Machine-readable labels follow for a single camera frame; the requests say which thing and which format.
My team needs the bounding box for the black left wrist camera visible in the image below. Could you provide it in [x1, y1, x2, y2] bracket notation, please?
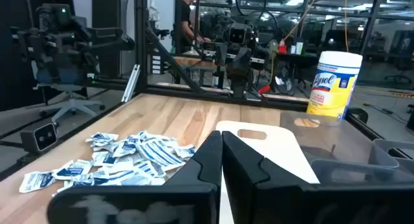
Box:
[228, 26, 248, 45]

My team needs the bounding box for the small translucent grey bin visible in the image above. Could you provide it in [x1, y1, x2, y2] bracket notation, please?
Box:
[373, 138, 414, 169]

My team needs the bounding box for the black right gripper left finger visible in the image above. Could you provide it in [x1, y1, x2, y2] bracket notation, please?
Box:
[47, 130, 224, 224]

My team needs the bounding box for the wooden workbench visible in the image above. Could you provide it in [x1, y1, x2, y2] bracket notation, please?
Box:
[173, 55, 218, 71]

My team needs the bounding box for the yellow white Lysol wipes canister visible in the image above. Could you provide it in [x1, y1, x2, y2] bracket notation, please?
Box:
[306, 50, 364, 120]

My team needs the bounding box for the black floor fan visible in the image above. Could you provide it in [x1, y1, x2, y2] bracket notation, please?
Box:
[274, 62, 297, 96]

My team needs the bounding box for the large translucent grey bin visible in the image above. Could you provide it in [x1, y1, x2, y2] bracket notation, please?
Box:
[279, 111, 414, 186]

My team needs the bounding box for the white packet with navy block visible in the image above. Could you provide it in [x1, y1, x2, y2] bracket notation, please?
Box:
[85, 132, 120, 148]
[18, 171, 57, 194]
[112, 139, 138, 158]
[51, 159, 94, 181]
[174, 144, 197, 160]

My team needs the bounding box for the black desk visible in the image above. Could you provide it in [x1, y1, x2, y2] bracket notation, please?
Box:
[277, 51, 320, 69]

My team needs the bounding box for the silver aluminium extrusion bar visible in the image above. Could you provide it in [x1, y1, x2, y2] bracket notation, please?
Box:
[120, 64, 142, 104]

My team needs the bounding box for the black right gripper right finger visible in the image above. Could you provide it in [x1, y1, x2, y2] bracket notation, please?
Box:
[222, 130, 414, 224]

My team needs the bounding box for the white plastic bin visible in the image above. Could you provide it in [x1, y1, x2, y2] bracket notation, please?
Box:
[215, 120, 321, 224]

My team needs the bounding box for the person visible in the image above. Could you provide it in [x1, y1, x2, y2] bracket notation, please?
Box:
[179, 0, 212, 54]
[147, 0, 166, 32]

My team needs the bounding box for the black table clamp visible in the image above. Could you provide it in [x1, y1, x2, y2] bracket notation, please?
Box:
[346, 107, 369, 124]

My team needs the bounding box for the grey office chair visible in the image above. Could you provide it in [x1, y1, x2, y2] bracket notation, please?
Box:
[34, 83, 106, 123]

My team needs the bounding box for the small black table-level camera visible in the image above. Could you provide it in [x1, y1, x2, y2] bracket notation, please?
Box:
[20, 122, 59, 154]

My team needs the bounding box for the white packet with blue print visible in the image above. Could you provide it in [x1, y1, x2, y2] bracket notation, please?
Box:
[134, 130, 177, 142]
[133, 160, 166, 179]
[96, 168, 147, 186]
[91, 151, 118, 167]
[51, 177, 98, 197]

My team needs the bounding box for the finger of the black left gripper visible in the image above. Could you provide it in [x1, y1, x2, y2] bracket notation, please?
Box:
[226, 48, 239, 80]
[238, 48, 252, 80]

